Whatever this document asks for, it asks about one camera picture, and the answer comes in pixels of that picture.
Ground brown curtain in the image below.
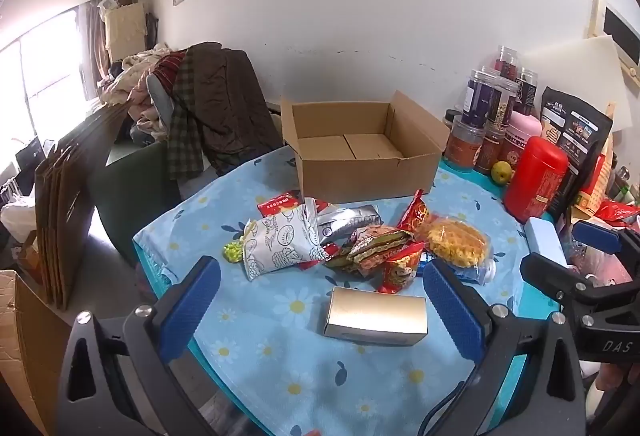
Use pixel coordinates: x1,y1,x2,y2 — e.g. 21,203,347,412
75,0,108,104

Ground brown quilted jacket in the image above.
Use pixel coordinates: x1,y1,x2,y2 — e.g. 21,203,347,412
185,42,283,177

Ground white patterned snack packet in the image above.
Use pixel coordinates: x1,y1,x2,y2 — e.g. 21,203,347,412
241,203,333,282

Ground small clear jar red contents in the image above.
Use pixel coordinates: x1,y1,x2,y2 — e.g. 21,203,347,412
495,45,523,79

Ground silver foil snack packet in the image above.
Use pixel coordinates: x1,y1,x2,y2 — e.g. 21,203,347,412
315,203,383,247

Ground red canister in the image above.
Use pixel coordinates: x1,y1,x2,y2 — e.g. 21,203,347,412
503,136,570,224

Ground pink paper cup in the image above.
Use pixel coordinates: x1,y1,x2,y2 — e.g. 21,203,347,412
575,246,632,288

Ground large red gold snack packet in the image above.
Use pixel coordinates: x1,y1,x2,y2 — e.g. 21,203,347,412
397,189,431,234

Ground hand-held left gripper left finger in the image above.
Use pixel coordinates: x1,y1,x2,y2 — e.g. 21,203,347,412
56,256,236,436

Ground pile of clothes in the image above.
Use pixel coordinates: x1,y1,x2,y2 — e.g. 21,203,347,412
97,43,176,147

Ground light blue plastic case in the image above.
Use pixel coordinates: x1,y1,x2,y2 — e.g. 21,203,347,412
523,217,571,267

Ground purple labelled clear jar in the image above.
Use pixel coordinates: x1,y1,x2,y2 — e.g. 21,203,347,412
460,70,503,129

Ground flattened cardboard sheets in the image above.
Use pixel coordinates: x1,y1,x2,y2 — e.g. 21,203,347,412
34,103,131,312

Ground clear packet of yellow waffle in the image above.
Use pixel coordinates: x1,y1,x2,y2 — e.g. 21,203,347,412
417,215,493,269

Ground cardboard box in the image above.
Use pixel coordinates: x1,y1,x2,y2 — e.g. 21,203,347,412
280,90,452,205

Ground dark green chair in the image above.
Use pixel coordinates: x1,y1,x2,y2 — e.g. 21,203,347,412
87,141,183,267

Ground worn cardboard carton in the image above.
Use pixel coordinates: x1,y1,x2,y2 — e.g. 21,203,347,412
0,268,76,436

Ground orange red carton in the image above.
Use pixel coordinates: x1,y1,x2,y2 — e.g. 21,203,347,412
575,153,613,217

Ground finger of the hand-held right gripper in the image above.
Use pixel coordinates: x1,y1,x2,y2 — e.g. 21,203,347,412
520,253,601,312
571,220,640,267

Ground blue white tube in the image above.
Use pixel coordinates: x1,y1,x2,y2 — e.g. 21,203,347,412
420,251,497,285

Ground green plaid cloth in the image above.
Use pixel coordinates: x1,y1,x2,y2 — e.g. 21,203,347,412
166,47,211,182

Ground beige hanging cloth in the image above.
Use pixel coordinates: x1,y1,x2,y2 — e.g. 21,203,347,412
102,2,148,62

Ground black labelled clear jar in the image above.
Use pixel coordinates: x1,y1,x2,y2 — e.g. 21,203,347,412
515,66,538,117

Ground black cable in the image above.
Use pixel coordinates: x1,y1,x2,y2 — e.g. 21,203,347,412
417,381,466,436

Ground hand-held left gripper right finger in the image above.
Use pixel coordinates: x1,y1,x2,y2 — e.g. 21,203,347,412
422,258,588,436

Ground gold carton box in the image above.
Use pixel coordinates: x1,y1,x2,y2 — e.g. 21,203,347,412
322,286,429,347

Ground cream framed black panel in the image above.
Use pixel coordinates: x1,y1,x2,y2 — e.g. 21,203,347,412
585,0,640,82

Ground wide clear jar orange contents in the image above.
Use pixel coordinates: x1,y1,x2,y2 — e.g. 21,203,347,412
444,116,488,172

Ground red plastic bag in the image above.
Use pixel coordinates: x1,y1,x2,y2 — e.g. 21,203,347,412
595,198,640,227

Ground white plastic bag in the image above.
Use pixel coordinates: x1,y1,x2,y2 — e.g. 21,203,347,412
0,196,38,242

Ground window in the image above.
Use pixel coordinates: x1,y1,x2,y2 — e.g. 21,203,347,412
0,6,86,157

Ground green sandwich cookie packet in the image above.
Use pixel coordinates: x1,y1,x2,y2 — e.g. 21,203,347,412
347,225,426,276
324,251,361,274

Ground grey chair back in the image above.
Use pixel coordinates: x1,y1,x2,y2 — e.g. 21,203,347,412
147,73,178,127

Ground brown spice jar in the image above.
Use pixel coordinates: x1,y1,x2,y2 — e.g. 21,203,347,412
475,123,508,176

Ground pink lidded canister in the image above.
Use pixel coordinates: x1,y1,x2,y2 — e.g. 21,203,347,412
500,110,543,167

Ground small red snack packet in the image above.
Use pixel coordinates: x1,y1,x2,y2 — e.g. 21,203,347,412
377,246,426,294

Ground red packet with green end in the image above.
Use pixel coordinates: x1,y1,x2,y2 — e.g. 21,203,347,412
256,190,331,219

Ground white foam board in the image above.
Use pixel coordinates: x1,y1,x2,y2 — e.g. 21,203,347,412
520,33,633,132

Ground black stand-up pouch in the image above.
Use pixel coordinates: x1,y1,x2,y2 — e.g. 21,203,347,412
540,87,614,217

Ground clear jar of grains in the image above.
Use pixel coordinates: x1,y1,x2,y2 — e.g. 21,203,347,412
492,81,522,127

